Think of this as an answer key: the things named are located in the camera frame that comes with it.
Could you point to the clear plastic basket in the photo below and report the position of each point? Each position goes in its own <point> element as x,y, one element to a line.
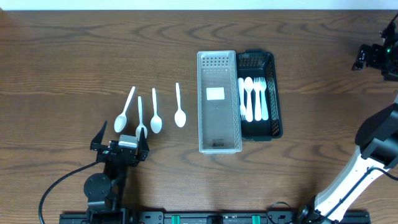
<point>219,122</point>

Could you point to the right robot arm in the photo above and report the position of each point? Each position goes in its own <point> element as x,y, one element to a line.
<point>376,145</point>

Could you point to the white label in basket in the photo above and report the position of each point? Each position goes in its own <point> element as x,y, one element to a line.
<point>215,93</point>

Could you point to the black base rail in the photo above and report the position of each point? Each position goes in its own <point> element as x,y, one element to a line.
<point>277,217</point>

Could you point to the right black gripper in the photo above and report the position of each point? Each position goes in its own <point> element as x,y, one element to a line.
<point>377,59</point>

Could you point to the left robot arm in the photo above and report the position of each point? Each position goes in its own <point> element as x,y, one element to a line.
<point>105,190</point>

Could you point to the white plastic spoon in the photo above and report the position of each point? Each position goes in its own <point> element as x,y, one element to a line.
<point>141,127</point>
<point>121,120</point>
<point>156,121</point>
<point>248,86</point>
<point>180,116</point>

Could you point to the white plastic fork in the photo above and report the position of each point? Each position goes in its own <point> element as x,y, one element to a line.
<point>264,109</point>
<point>241,98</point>
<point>257,89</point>

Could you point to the black plastic basket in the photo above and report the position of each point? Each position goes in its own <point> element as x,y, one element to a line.
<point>257,64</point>

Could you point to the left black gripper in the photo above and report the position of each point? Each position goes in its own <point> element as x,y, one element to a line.
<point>112,153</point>

